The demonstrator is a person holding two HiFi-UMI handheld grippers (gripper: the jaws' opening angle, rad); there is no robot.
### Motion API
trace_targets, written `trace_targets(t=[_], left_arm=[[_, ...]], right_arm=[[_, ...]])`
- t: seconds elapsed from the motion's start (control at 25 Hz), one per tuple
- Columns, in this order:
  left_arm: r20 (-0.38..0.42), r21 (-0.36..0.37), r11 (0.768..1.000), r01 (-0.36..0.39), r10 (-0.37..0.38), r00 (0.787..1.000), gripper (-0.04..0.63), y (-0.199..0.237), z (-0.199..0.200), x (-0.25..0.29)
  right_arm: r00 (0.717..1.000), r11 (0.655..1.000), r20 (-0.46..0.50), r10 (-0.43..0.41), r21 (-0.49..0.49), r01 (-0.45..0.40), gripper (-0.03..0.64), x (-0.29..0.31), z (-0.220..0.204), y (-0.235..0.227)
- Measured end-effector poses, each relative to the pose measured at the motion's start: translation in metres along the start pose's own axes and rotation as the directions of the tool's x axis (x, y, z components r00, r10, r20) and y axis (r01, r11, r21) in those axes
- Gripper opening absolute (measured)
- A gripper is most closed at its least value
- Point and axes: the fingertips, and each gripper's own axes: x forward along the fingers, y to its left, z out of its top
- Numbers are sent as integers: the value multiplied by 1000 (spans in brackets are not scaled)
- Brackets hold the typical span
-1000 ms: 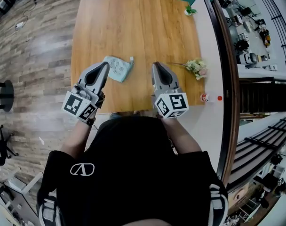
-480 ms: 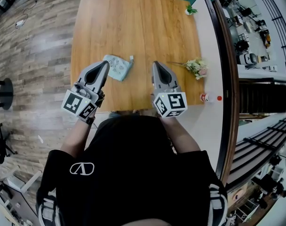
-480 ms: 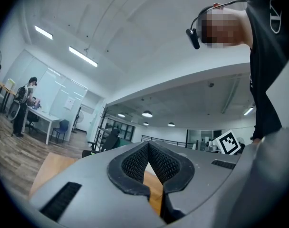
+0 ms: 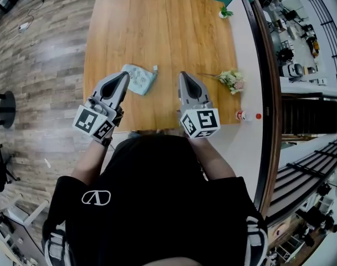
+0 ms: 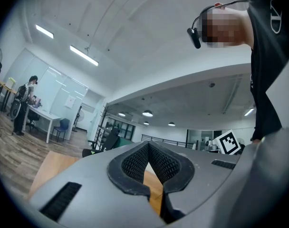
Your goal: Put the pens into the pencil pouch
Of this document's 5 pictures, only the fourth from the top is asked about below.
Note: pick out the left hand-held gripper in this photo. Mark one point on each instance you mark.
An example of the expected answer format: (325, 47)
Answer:
(88, 120)

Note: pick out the white bottle with red label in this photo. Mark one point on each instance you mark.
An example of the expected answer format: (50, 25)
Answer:
(242, 115)

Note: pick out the pale artificial flower bouquet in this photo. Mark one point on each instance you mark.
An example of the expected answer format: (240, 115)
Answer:
(232, 80)

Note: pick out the dark wooden handrail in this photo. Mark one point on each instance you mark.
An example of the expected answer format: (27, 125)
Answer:
(272, 107)

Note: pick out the black wristband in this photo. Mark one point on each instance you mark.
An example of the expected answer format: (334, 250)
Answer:
(106, 142)

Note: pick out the person's left forearm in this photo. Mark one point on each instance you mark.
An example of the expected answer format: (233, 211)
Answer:
(88, 165)

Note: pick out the small potted green plant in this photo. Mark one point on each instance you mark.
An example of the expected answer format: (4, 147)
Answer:
(223, 14)

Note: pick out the white power strip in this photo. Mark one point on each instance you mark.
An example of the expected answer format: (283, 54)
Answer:
(24, 27)

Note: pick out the round white table black base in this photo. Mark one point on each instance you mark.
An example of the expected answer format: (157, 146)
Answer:
(7, 109)

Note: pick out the person's right forearm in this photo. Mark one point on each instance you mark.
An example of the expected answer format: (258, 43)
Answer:
(213, 159)

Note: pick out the dark staircase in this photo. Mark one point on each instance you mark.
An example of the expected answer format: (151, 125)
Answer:
(310, 115)

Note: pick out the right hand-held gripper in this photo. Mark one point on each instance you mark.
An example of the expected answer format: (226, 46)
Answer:
(201, 120)

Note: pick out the black metal railing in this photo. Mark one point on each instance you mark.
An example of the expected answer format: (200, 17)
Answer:
(329, 32)

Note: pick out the light green pencil pouch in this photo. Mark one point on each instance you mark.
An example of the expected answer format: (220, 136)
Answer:
(139, 79)

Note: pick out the person's black T-shirt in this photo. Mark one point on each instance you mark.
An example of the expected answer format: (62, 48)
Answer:
(157, 204)

